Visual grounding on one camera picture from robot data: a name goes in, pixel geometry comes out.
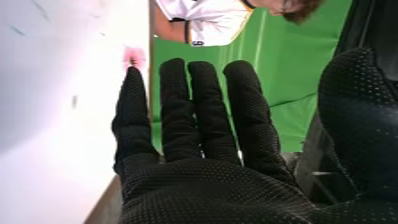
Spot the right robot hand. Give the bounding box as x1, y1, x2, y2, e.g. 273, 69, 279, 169
110, 46, 398, 224

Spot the person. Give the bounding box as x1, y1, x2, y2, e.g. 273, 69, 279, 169
149, 0, 325, 48

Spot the white sheet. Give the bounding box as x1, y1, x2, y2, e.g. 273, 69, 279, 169
0, 0, 151, 224

